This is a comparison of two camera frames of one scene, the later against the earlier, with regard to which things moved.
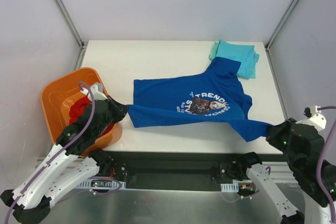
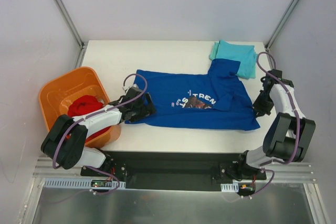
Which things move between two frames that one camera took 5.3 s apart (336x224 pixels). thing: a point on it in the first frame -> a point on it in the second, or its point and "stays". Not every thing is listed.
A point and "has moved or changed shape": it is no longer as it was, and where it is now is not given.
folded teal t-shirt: (246, 54) stays
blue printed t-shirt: (216, 96) has moved or changed shape
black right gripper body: (281, 130) -> (261, 102)
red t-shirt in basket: (77, 109) stays
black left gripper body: (112, 106) -> (144, 105)
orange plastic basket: (58, 94) stays
